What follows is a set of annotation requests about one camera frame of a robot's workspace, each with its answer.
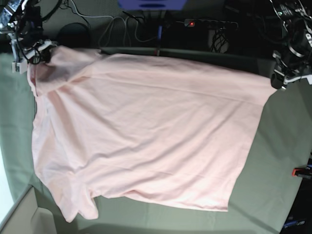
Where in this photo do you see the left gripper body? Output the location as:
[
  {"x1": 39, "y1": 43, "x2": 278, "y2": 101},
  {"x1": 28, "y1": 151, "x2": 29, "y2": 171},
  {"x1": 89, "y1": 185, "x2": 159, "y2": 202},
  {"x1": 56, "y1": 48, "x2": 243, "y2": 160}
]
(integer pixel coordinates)
[{"x1": 271, "y1": 51, "x2": 312, "y2": 90}]

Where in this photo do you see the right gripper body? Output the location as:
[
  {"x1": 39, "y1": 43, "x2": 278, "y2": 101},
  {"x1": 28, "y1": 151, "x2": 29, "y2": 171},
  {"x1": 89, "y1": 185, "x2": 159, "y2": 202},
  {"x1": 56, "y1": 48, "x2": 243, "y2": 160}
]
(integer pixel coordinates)
[{"x1": 10, "y1": 36, "x2": 58, "y2": 73}]

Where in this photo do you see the pink t-shirt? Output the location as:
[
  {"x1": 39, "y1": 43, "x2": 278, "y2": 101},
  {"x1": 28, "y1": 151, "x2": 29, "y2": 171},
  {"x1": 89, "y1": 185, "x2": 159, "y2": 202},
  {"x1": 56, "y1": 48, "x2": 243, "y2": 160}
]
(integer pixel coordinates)
[{"x1": 27, "y1": 46, "x2": 274, "y2": 222}]

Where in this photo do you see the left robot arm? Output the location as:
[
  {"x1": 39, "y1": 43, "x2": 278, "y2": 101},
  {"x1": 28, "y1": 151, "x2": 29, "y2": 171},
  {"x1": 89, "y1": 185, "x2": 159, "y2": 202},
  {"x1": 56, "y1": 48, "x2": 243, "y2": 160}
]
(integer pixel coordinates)
[{"x1": 271, "y1": 0, "x2": 312, "y2": 89}]

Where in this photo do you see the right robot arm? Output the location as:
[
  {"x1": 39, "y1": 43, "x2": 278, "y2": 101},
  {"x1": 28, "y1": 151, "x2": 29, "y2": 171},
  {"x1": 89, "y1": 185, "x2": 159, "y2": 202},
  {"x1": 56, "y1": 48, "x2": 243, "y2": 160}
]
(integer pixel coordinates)
[{"x1": 0, "y1": 0, "x2": 62, "y2": 74}]

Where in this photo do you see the black round base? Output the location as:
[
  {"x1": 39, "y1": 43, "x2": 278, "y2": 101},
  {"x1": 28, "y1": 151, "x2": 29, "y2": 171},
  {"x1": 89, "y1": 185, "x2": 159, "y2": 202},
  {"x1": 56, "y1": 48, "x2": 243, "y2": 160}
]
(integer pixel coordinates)
[{"x1": 56, "y1": 22, "x2": 91, "y2": 48}]

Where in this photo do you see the white power strip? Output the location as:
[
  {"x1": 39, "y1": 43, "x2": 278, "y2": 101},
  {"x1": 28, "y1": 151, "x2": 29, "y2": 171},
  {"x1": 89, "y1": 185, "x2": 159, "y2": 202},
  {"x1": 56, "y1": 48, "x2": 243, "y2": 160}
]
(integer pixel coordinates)
[{"x1": 183, "y1": 19, "x2": 239, "y2": 30}]

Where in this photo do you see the red side clamp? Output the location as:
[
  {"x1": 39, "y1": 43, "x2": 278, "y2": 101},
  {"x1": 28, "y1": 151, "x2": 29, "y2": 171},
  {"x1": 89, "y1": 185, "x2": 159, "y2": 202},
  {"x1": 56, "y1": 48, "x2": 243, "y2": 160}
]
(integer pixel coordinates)
[{"x1": 292, "y1": 167, "x2": 312, "y2": 180}]

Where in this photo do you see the blue box top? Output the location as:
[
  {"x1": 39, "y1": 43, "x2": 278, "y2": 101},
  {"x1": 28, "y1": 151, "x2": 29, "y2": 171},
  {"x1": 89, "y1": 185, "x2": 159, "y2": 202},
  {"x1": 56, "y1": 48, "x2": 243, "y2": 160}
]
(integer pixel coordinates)
[{"x1": 118, "y1": 0, "x2": 187, "y2": 11}]

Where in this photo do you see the green table cloth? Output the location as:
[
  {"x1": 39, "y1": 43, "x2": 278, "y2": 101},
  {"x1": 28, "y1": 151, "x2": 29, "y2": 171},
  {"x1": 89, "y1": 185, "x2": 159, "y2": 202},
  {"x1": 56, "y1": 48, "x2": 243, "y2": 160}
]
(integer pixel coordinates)
[{"x1": 0, "y1": 53, "x2": 312, "y2": 234}]

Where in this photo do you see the white cable on floor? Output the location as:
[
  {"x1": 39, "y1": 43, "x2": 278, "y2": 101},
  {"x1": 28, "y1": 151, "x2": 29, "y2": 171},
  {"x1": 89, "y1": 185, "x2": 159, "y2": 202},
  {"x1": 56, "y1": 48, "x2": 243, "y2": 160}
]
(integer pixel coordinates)
[{"x1": 58, "y1": 0, "x2": 159, "y2": 47}]

